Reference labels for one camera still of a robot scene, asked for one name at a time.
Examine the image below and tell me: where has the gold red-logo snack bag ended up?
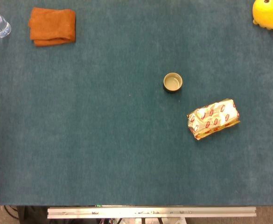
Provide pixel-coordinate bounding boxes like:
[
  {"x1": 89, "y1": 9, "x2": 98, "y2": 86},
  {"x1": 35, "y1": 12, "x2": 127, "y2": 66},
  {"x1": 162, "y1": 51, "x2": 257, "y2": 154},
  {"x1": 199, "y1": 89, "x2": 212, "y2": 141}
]
[{"x1": 187, "y1": 98, "x2": 241, "y2": 141}]

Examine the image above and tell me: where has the folded orange towel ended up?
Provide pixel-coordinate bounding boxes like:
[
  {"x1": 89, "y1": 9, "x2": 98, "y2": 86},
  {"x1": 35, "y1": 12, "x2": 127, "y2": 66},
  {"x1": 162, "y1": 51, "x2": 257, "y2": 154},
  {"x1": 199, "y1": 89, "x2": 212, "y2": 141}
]
[{"x1": 28, "y1": 7, "x2": 77, "y2": 48}]

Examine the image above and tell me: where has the blue felt table cloth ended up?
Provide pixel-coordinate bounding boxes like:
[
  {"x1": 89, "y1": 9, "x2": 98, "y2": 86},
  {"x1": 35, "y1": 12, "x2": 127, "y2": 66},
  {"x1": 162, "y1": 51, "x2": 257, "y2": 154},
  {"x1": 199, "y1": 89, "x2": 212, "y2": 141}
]
[{"x1": 0, "y1": 0, "x2": 273, "y2": 206}]

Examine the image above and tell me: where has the black cup beige inside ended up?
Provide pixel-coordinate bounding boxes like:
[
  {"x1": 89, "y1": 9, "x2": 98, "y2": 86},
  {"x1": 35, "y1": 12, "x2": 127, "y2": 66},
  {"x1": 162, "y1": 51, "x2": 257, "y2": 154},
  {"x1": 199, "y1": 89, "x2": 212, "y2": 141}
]
[{"x1": 162, "y1": 72, "x2": 184, "y2": 94}]

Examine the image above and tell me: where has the yellow plush toy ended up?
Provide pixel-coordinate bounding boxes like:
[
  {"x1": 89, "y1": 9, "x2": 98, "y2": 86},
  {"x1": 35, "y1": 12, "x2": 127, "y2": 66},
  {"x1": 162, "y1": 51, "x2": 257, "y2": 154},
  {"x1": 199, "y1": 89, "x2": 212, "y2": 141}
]
[{"x1": 252, "y1": 0, "x2": 273, "y2": 33}]

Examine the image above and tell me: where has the black cable on floor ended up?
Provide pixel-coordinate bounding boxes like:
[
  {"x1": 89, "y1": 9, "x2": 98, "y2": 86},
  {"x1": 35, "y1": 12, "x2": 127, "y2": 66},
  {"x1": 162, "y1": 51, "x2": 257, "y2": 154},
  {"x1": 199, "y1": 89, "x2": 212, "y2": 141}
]
[{"x1": 3, "y1": 205, "x2": 20, "y2": 221}]

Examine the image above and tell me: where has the aluminium profile rail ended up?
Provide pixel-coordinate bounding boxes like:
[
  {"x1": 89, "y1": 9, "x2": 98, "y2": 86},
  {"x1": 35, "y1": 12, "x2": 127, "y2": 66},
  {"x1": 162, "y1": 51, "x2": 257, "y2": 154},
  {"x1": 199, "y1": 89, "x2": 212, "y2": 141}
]
[{"x1": 47, "y1": 206, "x2": 257, "y2": 219}]

